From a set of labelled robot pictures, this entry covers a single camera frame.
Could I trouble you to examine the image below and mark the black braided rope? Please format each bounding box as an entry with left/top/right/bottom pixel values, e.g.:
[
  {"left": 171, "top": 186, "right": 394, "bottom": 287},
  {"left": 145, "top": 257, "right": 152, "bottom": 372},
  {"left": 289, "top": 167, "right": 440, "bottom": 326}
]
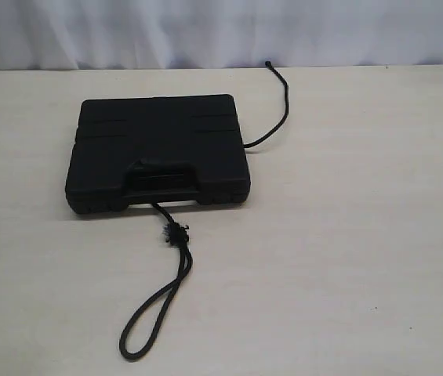
[{"left": 118, "top": 59, "right": 290, "bottom": 360}]

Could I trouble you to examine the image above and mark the black plastic carrying case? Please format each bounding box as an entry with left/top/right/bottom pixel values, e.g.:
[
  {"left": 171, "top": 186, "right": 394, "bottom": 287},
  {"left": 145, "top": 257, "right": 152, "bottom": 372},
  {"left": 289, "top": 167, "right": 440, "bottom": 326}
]
[{"left": 65, "top": 94, "right": 251, "bottom": 215}]

